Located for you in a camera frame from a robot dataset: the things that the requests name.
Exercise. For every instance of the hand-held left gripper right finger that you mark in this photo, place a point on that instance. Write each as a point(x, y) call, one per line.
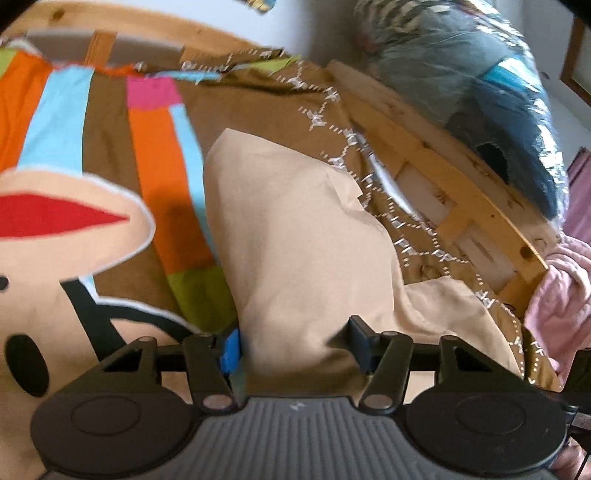
point(362, 344)

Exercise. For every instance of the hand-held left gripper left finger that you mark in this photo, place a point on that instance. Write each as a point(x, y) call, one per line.
point(231, 351)

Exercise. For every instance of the beige garment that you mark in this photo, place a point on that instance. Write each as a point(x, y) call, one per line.
point(286, 254)

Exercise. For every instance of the clear plastic bag of clothes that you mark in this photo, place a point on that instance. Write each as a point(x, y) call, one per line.
point(461, 69)

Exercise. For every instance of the pink towel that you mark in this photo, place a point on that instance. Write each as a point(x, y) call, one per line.
point(561, 295)

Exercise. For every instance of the colourful printed blanket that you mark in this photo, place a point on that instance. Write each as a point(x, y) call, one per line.
point(111, 138)

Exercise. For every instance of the wooden bed frame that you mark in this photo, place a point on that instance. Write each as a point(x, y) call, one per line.
point(461, 184)

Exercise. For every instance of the wooden picture frame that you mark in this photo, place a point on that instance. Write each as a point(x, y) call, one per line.
point(575, 78)

